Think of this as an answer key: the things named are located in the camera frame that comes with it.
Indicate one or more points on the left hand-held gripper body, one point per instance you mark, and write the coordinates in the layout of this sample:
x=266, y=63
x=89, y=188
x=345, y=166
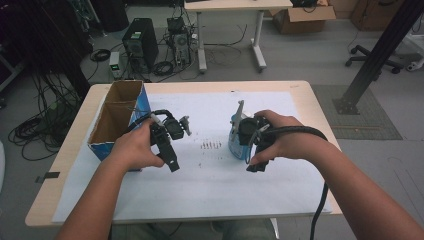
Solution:
x=171, y=129

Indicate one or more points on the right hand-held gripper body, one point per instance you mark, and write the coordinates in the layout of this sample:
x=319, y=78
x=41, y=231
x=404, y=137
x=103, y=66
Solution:
x=248, y=128

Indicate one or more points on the blue and white container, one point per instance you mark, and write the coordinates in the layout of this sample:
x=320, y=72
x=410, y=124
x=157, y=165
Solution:
x=237, y=148

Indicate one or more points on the blue cardboard box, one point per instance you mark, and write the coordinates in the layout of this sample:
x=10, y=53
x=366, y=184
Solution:
x=115, y=123

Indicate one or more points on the person's left hand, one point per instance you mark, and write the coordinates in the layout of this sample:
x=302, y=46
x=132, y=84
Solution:
x=135, y=150

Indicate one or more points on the person's right hand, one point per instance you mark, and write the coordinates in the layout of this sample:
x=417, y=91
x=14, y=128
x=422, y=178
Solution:
x=293, y=141

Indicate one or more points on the white table mat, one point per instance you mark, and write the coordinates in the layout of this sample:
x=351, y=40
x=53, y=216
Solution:
x=213, y=193

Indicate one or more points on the white table leg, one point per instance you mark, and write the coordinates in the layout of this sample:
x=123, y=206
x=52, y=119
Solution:
x=275, y=230

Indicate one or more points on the person's legs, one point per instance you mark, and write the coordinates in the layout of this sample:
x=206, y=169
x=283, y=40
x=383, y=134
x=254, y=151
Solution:
x=150, y=231

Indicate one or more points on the grey open computer case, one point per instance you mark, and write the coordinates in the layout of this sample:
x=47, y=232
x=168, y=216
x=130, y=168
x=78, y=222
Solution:
x=181, y=48

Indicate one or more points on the white power supply unit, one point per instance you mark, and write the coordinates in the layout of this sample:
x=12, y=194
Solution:
x=114, y=65

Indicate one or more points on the black computer tower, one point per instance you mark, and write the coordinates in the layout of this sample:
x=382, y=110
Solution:
x=141, y=41

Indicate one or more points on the small black box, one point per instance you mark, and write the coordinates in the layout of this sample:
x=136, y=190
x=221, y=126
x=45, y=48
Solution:
x=175, y=24

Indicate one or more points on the grey floor mat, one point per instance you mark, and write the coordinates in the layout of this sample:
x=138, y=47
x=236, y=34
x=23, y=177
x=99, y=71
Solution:
x=366, y=123

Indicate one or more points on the black tape strip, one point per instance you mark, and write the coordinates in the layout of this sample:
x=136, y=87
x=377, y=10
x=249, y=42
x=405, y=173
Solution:
x=48, y=176

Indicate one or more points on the open brown cardboard box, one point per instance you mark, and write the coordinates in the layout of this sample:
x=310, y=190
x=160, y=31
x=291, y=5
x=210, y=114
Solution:
x=301, y=20

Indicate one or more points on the light wooden desk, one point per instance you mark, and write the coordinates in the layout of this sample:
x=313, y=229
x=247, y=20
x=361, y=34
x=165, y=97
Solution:
x=233, y=5

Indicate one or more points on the black office chair base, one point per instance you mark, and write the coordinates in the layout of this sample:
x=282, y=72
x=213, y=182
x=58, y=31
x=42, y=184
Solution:
x=373, y=60

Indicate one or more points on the black metal stand beam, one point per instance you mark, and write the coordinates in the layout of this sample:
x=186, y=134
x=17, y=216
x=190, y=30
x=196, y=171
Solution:
x=376, y=56

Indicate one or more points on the closed brown cardboard box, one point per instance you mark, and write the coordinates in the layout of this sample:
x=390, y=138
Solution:
x=373, y=15

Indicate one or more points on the white device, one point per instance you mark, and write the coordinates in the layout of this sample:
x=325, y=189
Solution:
x=415, y=65

